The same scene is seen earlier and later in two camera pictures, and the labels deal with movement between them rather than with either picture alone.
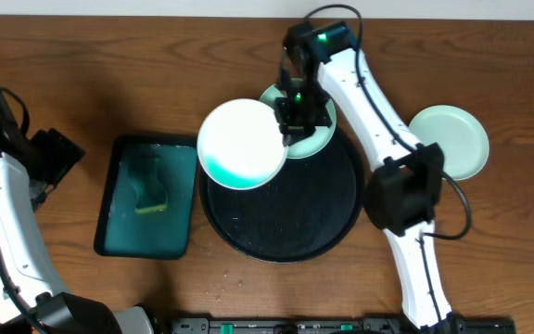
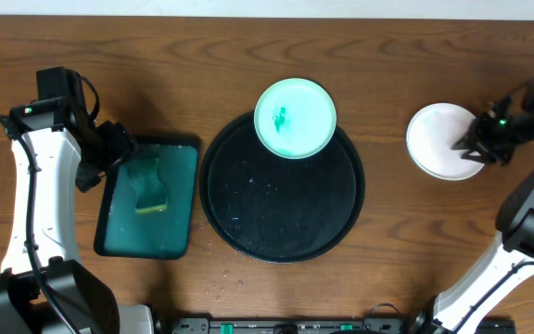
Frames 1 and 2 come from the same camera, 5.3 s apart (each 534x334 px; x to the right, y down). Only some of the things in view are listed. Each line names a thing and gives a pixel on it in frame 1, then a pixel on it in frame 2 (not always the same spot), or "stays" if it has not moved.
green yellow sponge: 152,197 stays
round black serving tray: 311,211 stays
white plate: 240,145 -> 432,131
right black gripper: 301,122 -> 483,140
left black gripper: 57,151 -> 98,165
